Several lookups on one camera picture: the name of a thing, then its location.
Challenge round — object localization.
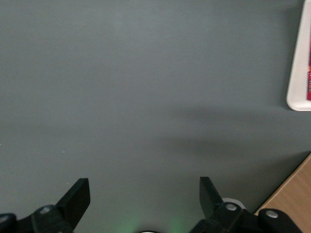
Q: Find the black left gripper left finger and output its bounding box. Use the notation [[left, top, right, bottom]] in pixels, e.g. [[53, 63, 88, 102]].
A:
[[0, 178, 91, 233]]

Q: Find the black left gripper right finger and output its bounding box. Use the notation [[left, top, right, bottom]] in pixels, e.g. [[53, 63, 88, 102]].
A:
[[189, 176, 302, 233]]

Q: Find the red plaid cookie box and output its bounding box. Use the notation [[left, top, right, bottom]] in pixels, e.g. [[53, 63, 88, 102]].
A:
[[306, 31, 311, 101]]

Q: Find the white rectangular tray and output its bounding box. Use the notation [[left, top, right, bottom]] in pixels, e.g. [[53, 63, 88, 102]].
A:
[[286, 0, 311, 112]]

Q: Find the wooden two-drawer cabinet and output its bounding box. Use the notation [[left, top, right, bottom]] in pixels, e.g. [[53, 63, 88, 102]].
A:
[[254, 151, 311, 233]]

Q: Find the grey table mat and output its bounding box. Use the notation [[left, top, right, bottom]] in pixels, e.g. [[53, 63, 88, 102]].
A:
[[0, 0, 311, 233]]

